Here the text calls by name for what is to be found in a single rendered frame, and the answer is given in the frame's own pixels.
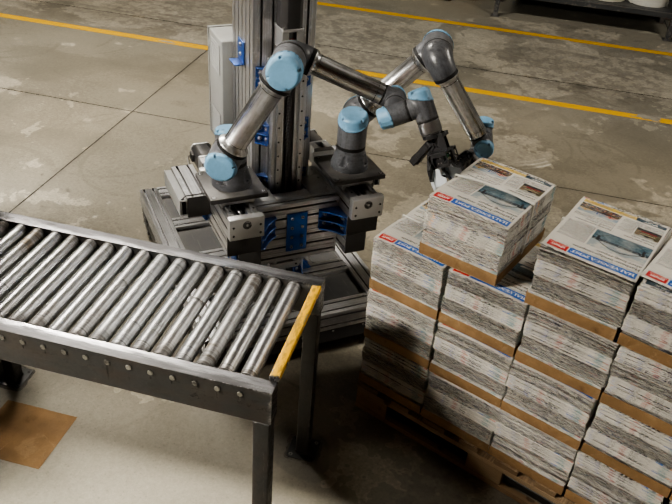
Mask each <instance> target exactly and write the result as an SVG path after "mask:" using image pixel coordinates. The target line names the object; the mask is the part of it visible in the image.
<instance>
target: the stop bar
mask: <svg viewBox="0 0 672 504"><path fill-rule="evenodd" d="M321 288H322V287H321V286H318V285H312V287H311V289H310V292H309V294H308V296H307V298H306V300H305V302H304V304H303V306H302V308H301V310H300V312H299V315H298V317H297V319H296V321H295V323H294V325H293V327H292V329H291V331H290V333H289V336H288V338H287V340H286V342H285V344H284V346H283V348H282V350H281V352H280V354H279V356H278V359H277V361H276V363H275V365H274V367H273V369H272V371H271V373H270V375H269V380H271V381H275V382H280V380H281V377H282V375H283V373H284V371H285V369H286V366H288V362H289V360H290V358H291V356H292V353H293V351H294V349H295V347H296V345H297V342H298V340H299V338H300V336H301V334H302V331H303V329H304V327H305V325H306V323H307V321H308V318H309V316H310V314H311V312H312V310H313V307H314V305H315V303H316V302H317V299H318V296H319V294H320V292H321Z"/></svg>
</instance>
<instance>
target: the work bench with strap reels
mask: <svg viewBox="0 0 672 504"><path fill-rule="evenodd" d="M500 1H501V2H503V0H495V5H494V10H493V13H491V15H490V16H493V17H499V16H500V14H498V11H499V5H500ZM538 1H545V2H552V3H560V4H567V5H574V6H581V7H589V8H596V9H603V10H610V11H618V12H625V13H632V14H639V15H647V16H654V17H659V21H658V20H656V22H657V23H659V24H666V23H665V21H664V20H665V18H668V19H670V22H669V25H668V28H667V32H666V35H665V38H663V37H662V40H663V41H669V42H672V39H671V36H672V0H538Z"/></svg>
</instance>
